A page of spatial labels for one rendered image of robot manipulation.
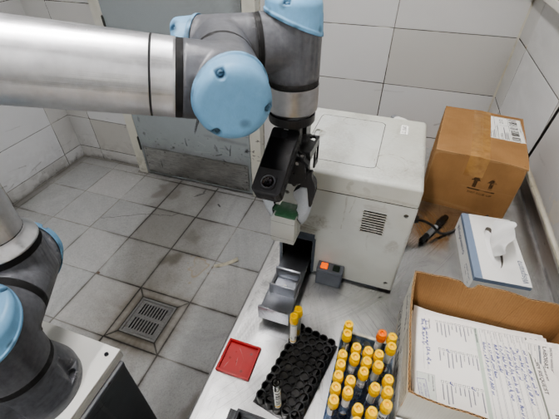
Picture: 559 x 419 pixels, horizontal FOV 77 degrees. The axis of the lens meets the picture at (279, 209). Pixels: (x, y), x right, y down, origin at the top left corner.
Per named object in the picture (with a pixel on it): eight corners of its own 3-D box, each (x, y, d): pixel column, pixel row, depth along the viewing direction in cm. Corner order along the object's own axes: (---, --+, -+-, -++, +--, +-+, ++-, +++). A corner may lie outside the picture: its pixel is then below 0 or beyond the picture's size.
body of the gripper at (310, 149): (319, 165, 64) (324, 101, 56) (305, 192, 58) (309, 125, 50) (279, 157, 66) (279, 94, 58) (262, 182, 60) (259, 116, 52)
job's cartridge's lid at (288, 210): (277, 202, 66) (277, 199, 65) (301, 208, 65) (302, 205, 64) (269, 214, 63) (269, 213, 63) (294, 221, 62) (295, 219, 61)
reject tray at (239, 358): (230, 339, 73) (230, 337, 72) (260, 349, 71) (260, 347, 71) (215, 370, 68) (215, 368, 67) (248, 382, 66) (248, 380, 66)
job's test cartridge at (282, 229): (278, 225, 70) (277, 201, 66) (300, 231, 69) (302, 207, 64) (270, 239, 67) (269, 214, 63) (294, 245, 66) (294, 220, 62)
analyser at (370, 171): (308, 198, 109) (314, 105, 89) (399, 216, 102) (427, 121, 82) (274, 272, 86) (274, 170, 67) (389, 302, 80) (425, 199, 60)
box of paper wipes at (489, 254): (454, 228, 98) (470, 192, 90) (500, 236, 96) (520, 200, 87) (465, 293, 82) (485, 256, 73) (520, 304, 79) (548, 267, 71)
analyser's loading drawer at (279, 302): (287, 249, 89) (288, 234, 86) (313, 255, 88) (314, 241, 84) (258, 317, 75) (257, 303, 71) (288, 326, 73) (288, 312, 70)
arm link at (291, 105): (310, 96, 47) (254, 87, 49) (309, 127, 50) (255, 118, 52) (324, 76, 52) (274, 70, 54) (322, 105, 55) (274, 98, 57)
